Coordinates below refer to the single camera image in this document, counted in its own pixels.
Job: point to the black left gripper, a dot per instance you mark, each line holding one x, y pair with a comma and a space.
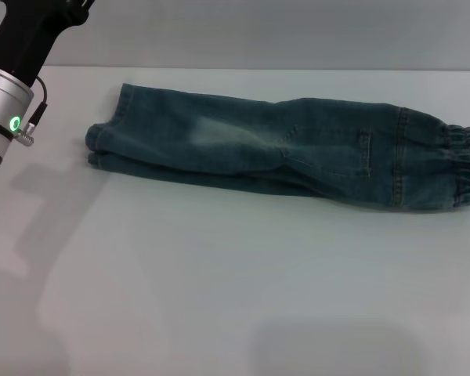
27, 35

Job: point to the blue denim shorts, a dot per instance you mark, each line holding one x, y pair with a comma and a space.
297, 156

